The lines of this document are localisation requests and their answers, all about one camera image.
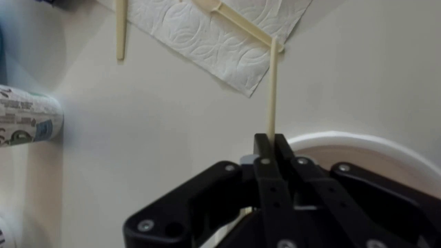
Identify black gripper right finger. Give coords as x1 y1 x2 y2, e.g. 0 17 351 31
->
274 133 441 248

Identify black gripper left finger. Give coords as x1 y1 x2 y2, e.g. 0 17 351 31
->
122 133 304 248

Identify cream plastic fork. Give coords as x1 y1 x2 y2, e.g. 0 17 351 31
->
266 36 280 142

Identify white paper plate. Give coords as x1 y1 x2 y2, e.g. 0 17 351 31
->
197 131 441 248

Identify white paper napkin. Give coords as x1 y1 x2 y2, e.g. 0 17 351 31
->
95 0 314 100

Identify cream plastic knife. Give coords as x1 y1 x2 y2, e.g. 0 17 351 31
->
191 0 286 54

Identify cream plastic spoon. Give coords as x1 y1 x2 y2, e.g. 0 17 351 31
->
114 0 128 62

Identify printed paper cup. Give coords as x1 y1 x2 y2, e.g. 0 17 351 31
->
0 83 65 149

